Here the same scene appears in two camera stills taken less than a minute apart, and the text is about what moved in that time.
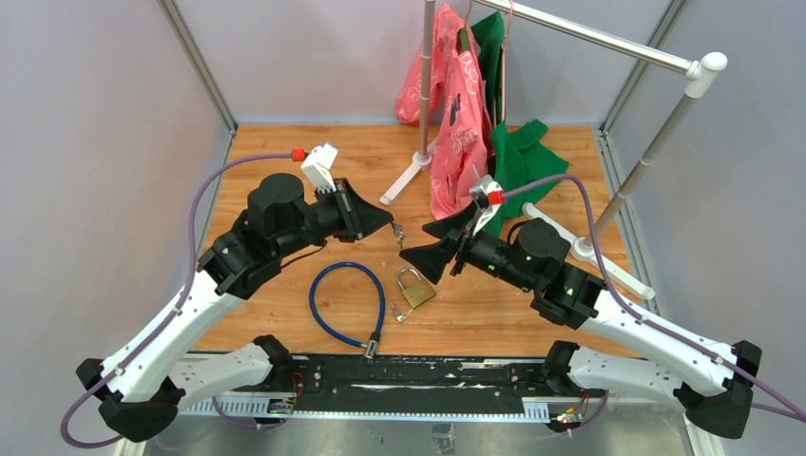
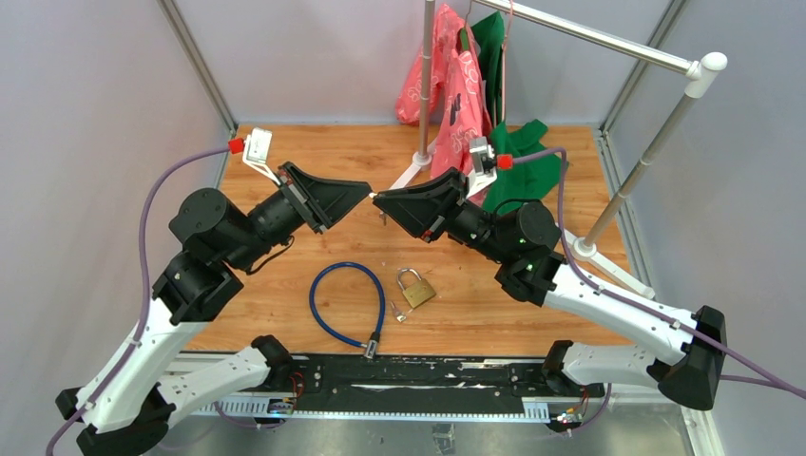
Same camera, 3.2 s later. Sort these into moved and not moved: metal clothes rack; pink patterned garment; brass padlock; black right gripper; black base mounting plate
Moved: black right gripper
Not moved: pink patterned garment; brass padlock; black base mounting plate; metal clothes rack
